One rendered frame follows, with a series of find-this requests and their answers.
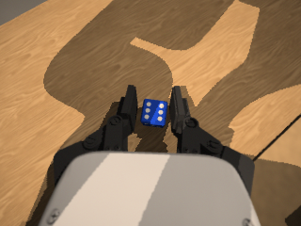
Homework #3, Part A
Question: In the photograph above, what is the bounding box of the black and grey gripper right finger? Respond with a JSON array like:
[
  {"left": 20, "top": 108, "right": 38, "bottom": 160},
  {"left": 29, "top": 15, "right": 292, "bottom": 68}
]
[{"left": 169, "top": 86, "right": 255, "bottom": 198}]

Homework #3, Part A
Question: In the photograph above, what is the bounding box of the blue die with white pips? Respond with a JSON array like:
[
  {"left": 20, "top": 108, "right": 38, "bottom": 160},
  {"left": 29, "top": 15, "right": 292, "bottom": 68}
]
[{"left": 140, "top": 99, "right": 167, "bottom": 128}]

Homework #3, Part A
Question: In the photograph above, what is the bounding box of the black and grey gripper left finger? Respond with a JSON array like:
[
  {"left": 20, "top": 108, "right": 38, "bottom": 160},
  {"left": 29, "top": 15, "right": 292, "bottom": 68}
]
[{"left": 54, "top": 85, "right": 138, "bottom": 186}]

